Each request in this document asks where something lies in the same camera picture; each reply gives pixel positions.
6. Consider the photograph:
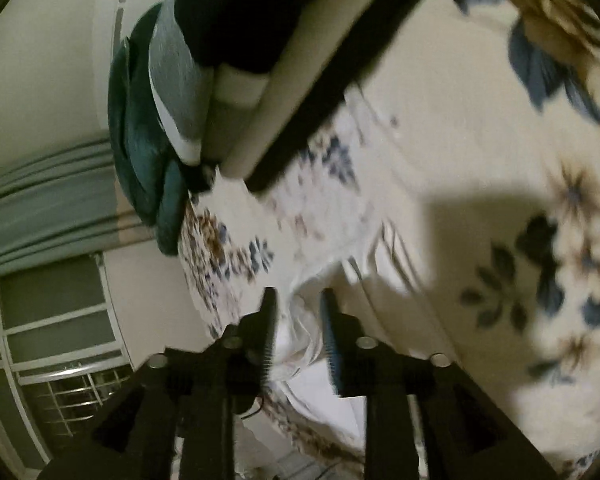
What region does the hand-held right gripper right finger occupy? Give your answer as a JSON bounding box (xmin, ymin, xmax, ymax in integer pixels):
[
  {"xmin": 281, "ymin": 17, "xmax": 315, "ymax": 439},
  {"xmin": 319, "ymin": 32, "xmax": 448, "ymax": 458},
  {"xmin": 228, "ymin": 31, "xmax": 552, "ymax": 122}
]
[{"xmin": 320, "ymin": 287, "xmax": 563, "ymax": 480}]

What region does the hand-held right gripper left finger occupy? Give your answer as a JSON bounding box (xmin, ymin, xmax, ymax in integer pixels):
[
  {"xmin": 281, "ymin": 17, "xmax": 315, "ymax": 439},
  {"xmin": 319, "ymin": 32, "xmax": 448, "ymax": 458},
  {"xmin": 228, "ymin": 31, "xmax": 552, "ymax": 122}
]
[{"xmin": 37, "ymin": 287, "xmax": 281, "ymax": 480}]

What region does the white t-shirt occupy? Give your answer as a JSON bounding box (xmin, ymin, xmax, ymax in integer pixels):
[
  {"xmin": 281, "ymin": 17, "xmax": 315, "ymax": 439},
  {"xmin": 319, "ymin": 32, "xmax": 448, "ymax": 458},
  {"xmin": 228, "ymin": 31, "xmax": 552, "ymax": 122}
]
[{"xmin": 267, "ymin": 220, "xmax": 426, "ymax": 441}]

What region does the stack of folded clothes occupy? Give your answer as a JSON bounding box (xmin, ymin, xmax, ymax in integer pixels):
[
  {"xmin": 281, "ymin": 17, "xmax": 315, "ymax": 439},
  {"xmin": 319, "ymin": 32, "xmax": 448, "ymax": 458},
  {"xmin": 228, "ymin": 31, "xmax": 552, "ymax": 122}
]
[{"xmin": 147, "ymin": 0, "xmax": 341, "ymax": 166}]

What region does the dark green blanket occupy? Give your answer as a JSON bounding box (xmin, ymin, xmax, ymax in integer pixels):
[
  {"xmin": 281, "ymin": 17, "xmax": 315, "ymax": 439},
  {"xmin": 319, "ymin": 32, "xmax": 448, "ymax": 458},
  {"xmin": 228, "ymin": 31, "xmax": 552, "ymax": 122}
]
[{"xmin": 107, "ymin": 2, "xmax": 188, "ymax": 258}]

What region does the grey-green curtain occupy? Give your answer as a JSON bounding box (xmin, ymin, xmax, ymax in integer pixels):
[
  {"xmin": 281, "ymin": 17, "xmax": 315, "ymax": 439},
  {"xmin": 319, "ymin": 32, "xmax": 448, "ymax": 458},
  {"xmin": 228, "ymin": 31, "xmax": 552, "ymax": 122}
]
[{"xmin": 0, "ymin": 137, "xmax": 156, "ymax": 281}]

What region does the stack of folded blankets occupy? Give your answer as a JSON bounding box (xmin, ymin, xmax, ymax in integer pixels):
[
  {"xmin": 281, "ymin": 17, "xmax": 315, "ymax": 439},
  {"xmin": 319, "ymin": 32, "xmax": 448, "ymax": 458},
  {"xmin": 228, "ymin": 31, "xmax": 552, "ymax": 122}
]
[{"xmin": 205, "ymin": 0, "xmax": 396, "ymax": 181}]

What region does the bed with floral sheet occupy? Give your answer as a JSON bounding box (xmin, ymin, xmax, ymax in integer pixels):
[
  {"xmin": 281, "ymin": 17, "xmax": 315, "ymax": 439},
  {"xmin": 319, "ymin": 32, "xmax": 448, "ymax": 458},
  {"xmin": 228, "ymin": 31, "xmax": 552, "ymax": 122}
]
[{"xmin": 177, "ymin": 0, "xmax": 600, "ymax": 480}]

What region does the white headboard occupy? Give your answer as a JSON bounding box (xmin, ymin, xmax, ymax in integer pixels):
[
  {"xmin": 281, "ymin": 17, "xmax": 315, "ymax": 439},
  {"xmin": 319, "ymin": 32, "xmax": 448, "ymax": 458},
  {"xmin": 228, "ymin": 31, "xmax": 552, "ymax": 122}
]
[{"xmin": 92, "ymin": 0, "xmax": 181, "ymax": 76}]

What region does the window with white frame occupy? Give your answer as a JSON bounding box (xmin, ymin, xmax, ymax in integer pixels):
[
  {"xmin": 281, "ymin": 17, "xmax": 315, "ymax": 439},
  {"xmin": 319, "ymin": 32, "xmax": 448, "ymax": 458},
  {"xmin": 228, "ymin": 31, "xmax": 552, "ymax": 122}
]
[{"xmin": 0, "ymin": 252, "xmax": 131, "ymax": 471}]

